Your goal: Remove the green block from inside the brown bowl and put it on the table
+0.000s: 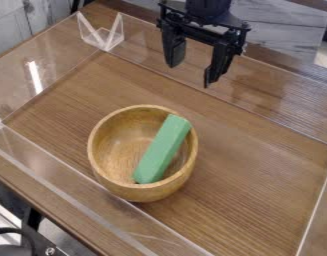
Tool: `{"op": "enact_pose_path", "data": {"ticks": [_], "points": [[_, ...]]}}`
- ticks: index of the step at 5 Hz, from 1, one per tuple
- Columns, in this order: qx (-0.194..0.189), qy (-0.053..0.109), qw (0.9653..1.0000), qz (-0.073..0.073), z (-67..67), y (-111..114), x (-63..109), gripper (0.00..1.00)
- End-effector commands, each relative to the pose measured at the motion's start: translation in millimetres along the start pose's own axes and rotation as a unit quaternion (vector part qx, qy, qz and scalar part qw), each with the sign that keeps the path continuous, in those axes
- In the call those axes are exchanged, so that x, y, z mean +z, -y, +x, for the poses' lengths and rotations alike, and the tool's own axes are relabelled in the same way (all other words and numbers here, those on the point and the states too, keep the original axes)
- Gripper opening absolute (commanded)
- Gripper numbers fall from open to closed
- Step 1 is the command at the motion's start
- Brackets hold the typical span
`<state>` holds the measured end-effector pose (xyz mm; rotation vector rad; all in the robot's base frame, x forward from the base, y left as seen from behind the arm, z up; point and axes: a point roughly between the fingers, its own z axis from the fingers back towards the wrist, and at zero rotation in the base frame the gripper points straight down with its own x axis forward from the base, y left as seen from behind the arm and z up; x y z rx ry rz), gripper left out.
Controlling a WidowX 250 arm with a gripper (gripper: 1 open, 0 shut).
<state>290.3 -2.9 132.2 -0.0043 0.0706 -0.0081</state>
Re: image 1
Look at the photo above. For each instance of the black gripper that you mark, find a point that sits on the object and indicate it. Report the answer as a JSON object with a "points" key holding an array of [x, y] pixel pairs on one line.
{"points": [[205, 21]]}

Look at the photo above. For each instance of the green rectangular block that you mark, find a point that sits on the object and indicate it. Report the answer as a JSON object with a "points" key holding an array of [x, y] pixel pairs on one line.
{"points": [[162, 149]]}

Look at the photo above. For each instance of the brown wooden bowl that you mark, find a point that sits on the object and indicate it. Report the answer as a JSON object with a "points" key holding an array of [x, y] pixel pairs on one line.
{"points": [[118, 142]]}

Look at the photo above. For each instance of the clear acrylic corner bracket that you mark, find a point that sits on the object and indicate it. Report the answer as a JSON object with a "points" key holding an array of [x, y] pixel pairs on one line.
{"points": [[102, 38]]}

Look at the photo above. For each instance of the clear acrylic tray wall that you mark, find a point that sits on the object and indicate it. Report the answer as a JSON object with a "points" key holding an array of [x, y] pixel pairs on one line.
{"points": [[254, 200]]}

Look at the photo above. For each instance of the black metal table frame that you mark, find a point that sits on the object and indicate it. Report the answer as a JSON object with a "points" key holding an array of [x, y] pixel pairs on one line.
{"points": [[44, 247]]}

